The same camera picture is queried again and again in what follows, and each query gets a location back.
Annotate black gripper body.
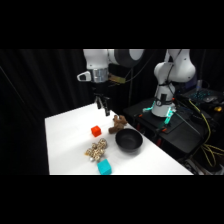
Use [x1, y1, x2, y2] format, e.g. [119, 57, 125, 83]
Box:
[91, 81, 110, 99]

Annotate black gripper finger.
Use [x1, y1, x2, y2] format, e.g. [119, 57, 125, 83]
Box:
[94, 95, 103, 111]
[101, 96, 111, 117]

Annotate red cube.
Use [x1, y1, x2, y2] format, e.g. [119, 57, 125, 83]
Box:
[90, 125, 103, 138]

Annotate black bowl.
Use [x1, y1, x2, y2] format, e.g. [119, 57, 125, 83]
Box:
[114, 128, 144, 155]

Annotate teal cube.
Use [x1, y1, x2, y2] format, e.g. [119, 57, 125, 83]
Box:
[96, 158, 113, 176]

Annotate brown plush toy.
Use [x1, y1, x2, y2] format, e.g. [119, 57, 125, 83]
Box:
[108, 114, 129, 135]

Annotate giraffe pattern plush toy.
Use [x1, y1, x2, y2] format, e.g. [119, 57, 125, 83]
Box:
[84, 137, 109, 164]

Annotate black curtain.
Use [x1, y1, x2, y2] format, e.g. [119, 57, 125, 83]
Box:
[0, 49, 224, 176]

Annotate black robot stand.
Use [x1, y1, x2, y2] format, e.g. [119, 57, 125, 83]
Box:
[122, 95, 224, 165]

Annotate backlit keyboard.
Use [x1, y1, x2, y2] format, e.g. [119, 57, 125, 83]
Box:
[190, 87, 219, 102]

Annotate wrist cable with board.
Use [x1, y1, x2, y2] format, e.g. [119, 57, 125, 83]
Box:
[107, 73, 128, 85]

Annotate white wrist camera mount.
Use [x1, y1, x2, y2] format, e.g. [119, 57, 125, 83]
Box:
[76, 70, 92, 83]

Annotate long yellow cable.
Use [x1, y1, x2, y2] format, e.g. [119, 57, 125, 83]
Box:
[187, 99, 214, 158]

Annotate yellow cable bundle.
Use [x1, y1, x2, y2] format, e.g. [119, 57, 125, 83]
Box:
[199, 142, 224, 168]

